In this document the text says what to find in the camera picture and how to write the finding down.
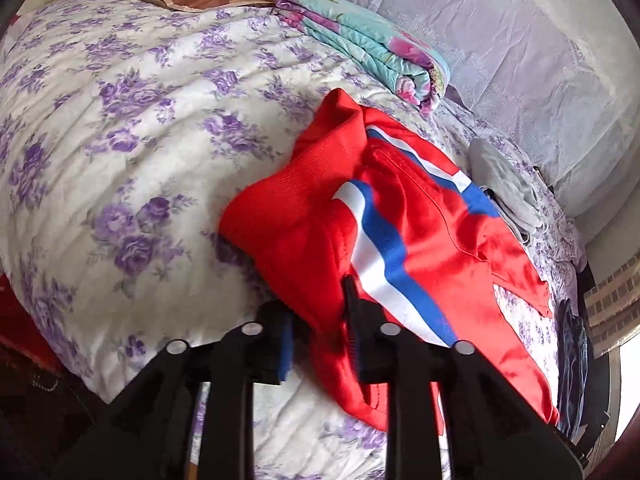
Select red pants with striped sides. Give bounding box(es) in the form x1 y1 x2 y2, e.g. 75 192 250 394
218 88 560 433

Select folded teal floral quilt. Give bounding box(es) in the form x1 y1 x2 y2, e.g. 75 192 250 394
275 0 451 117

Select bed with purple floral sheet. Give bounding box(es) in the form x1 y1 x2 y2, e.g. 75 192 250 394
0 0 581 480

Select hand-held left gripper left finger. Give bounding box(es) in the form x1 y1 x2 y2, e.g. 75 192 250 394
50 304 296 480

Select white lace headboard cover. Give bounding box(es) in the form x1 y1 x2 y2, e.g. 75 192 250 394
240 0 616 221

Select red floral cloth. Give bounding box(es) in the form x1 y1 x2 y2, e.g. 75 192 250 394
0 270 61 371

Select dark blue jeans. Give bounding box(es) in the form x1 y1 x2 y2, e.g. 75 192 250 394
555 297 593 441

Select brown striped curtain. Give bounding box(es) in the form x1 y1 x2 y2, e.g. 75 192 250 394
582 255 640 361

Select grey pants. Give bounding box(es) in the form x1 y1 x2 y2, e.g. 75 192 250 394
467 139 551 246

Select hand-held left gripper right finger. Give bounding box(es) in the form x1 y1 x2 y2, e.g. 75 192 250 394
341 275 583 480

